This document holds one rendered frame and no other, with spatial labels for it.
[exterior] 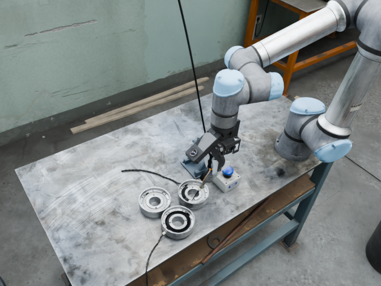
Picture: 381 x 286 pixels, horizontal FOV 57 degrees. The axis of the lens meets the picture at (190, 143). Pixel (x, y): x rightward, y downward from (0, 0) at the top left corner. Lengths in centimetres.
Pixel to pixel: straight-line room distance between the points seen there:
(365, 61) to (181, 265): 91
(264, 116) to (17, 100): 168
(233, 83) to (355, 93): 43
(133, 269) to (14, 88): 176
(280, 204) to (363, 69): 72
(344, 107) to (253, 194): 42
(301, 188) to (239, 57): 83
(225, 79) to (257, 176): 53
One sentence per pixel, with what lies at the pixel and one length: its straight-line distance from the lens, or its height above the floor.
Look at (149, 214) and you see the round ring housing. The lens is 114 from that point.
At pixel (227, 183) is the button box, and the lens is 122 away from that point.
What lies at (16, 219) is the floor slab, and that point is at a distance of 231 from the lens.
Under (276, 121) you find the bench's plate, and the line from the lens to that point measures 160.
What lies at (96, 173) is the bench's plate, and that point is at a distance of 131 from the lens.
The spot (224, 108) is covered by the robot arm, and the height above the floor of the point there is 121.
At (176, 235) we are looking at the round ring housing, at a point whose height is 83.
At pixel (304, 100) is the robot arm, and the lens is 136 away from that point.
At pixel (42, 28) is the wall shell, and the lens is 245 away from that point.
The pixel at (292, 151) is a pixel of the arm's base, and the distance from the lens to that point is 140.
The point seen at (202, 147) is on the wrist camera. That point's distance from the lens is 100.
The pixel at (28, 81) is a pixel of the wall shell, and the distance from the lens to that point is 257.
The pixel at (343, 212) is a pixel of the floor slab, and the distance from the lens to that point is 244.
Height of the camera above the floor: 176
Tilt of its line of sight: 43 degrees down
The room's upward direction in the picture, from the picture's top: 5 degrees clockwise
